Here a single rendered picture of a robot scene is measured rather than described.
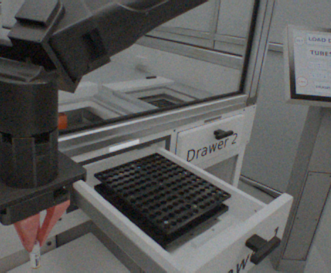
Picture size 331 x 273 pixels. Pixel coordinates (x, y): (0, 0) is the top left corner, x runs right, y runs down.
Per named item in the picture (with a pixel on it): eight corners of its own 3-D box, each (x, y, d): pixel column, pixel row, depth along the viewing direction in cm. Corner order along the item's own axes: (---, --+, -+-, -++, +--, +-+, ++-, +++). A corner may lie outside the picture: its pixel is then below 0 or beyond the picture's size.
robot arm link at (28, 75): (29, 75, 25) (70, 63, 30) (-40, 58, 26) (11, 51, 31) (33, 152, 27) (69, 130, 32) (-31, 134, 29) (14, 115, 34)
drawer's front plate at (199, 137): (239, 146, 104) (245, 115, 100) (178, 172, 85) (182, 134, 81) (235, 144, 105) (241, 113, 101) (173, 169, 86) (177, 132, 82)
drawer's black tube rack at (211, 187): (226, 220, 65) (231, 194, 62) (164, 261, 53) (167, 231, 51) (155, 175, 79) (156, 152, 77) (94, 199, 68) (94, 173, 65)
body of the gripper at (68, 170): (-36, 191, 31) (-46, 122, 28) (55, 161, 39) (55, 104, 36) (-7, 225, 28) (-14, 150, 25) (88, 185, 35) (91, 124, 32)
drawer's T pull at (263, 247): (280, 244, 51) (282, 237, 50) (255, 267, 46) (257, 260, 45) (261, 232, 53) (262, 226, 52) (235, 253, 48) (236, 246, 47)
